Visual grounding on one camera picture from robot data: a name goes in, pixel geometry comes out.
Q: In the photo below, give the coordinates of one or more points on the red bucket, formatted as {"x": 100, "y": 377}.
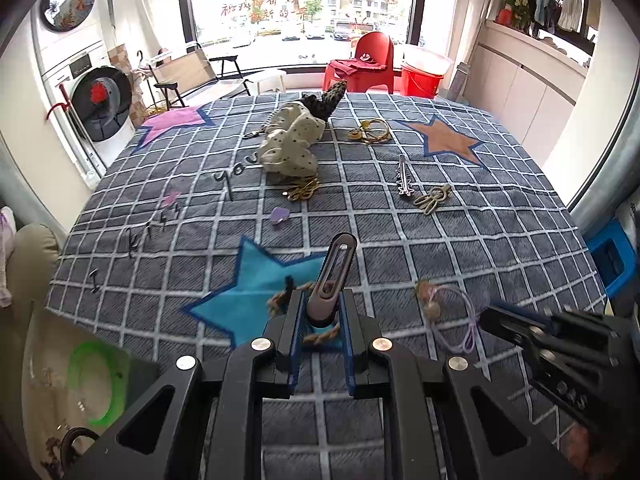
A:
{"x": 421, "y": 83}

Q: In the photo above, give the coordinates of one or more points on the white jewelry tray box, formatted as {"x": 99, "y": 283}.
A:
{"x": 71, "y": 378}

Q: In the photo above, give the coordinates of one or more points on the beige wall cabinet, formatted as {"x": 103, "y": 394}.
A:
{"x": 529, "y": 85}

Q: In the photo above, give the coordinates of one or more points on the grey checked bedspread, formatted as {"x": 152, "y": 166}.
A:
{"x": 174, "y": 258}

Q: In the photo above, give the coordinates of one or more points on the blue plastic stool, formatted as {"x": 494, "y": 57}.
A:
{"x": 615, "y": 259}

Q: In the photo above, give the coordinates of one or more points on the red plastic chair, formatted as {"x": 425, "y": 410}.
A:
{"x": 371, "y": 66}

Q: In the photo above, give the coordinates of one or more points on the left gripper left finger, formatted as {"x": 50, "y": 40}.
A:
{"x": 285, "y": 332}

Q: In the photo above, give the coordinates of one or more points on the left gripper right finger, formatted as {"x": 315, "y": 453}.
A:
{"x": 363, "y": 375}

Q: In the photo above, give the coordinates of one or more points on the white washing machine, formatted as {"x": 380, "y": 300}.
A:
{"x": 87, "y": 96}

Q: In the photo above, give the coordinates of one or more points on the dark slim hair clip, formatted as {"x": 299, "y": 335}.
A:
{"x": 322, "y": 303}

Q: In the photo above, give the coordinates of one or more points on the black dotted scrunchie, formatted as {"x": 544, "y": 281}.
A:
{"x": 322, "y": 107}

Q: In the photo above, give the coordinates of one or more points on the gold filigree hair clip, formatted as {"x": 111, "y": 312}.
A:
{"x": 302, "y": 189}

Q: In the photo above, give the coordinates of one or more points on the folding beige chair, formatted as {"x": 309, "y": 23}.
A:
{"x": 177, "y": 78}

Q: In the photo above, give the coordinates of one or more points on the purple heart bead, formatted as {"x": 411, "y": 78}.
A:
{"x": 279, "y": 215}

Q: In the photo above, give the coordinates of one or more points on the silver hair clip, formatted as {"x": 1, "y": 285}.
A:
{"x": 404, "y": 185}

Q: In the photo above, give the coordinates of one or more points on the white plastic bag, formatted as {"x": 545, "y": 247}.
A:
{"x": 7, "y": 234}

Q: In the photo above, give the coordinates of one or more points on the cream polka dot scrunchie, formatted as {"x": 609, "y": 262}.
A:
{"x": 290, "y": 133}

